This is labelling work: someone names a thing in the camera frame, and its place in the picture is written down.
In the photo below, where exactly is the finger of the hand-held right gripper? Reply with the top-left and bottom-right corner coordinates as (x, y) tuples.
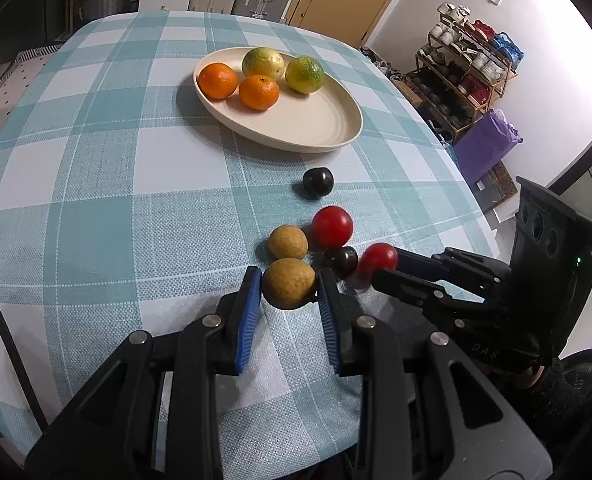
(391, 246), (510, 282)
(371, 268), (482, 332)

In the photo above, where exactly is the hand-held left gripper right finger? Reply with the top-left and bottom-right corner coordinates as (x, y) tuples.
(317, 267), (556, 480)

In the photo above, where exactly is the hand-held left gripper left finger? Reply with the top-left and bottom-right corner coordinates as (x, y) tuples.
(23, 266), (263, 480)

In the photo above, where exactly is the red cherry tomato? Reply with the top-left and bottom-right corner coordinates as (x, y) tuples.
(311, 205), (354, 248)
(358, 242), (399, 281)

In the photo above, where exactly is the brown longan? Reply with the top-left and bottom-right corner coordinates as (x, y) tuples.
(261, 258), (318, 311)
(268, 224), (309, 260)

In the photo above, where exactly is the cream round plate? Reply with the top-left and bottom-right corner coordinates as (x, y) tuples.
(193, 46), (365, 153)

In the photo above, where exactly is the green yellow orange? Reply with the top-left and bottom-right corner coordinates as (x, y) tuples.
(285, 56), (325, 94)

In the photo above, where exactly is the orange mandarin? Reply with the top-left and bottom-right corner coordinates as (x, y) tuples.
(197, 62), (239, 100)
(239, 74), (281, 111)

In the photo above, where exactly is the yellow green passion fruit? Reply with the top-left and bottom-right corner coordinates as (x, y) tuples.
(241, 47), (285, 81)

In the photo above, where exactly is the dark purple plum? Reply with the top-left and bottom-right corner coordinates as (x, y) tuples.
(323, 246), (359, 280)
(303, 167), (335, 201)

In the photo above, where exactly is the patterned doormat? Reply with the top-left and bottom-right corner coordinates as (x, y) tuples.
(476, 160), (519, 211)

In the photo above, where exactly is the purple bag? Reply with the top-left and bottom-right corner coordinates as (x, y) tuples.
(453, 108), (524, 186)

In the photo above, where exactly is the wooden shoe rack with shoes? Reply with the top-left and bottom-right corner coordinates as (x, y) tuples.
(406, 2), (524, 143)

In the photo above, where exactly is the teal white checked tablecloth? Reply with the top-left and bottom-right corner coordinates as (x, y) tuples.
(0, 10), (501, 466)

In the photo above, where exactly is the black white striped mat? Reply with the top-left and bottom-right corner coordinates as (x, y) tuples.
(0, 45), (62, 91)

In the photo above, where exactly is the black cable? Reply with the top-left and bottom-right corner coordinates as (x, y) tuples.
(0, 262), (49, 433)

